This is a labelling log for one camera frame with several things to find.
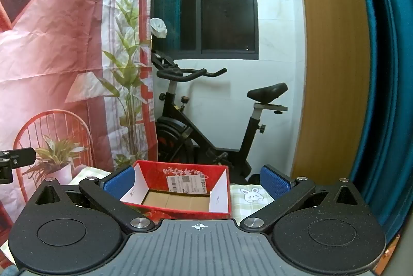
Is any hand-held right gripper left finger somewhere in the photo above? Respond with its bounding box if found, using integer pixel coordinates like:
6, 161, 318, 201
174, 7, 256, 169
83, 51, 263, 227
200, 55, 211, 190
28, 165, 155, 234

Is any white plastic bag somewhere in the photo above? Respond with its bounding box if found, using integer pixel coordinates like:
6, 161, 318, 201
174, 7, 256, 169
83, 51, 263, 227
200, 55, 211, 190
149, 17, 168, 38

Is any red printed backdrop cloth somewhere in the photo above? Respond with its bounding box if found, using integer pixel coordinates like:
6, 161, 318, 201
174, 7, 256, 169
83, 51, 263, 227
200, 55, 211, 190
0, 0, 159, 264

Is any wooden door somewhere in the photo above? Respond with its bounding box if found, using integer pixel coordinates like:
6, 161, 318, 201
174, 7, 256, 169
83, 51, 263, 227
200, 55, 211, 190
291, 0, 372, 182

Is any green checked printed blanket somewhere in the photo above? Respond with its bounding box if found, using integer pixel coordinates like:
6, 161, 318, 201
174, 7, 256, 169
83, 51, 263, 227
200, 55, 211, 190
69, 166, 275, 223

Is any black exercise bike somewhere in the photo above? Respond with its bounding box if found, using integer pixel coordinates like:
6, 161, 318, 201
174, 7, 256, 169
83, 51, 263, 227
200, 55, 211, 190
151, 50, 288, 184

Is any red strawberry print box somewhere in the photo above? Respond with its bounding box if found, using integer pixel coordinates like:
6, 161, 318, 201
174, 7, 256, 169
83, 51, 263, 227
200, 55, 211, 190
119, 160, 232, 219

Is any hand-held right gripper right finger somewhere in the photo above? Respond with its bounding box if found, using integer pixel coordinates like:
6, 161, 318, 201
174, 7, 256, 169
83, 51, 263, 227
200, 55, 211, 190
239, 164, 371, 236

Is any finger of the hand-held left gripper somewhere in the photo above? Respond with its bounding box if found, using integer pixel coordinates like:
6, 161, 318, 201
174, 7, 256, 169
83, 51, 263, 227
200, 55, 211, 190
0, 166, 14, 185
0, 148, 37, 168

